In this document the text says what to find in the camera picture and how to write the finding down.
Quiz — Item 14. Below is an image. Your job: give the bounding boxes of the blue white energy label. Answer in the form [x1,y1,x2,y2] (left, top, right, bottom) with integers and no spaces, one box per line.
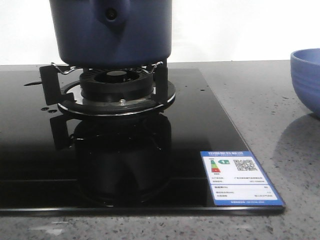
[200,151,285,207]

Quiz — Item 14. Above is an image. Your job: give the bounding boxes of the black round gas burner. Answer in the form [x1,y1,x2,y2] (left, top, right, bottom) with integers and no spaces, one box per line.
[79,69,154,103]

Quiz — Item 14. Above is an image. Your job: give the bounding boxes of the light blue plastic bowl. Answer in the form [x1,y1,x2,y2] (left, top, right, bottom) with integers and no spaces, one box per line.
[290,48,320,117]

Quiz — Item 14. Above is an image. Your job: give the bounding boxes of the black metal pot support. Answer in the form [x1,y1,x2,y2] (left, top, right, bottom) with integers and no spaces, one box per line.
[39,61,176,118]

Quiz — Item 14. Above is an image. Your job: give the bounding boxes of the dark blue cooking pot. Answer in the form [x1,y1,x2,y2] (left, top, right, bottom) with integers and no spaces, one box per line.
[49,0,172,69]

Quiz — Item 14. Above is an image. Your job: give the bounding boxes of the black glass gas stove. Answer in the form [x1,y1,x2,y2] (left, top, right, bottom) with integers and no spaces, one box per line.
[0,69,285,216]

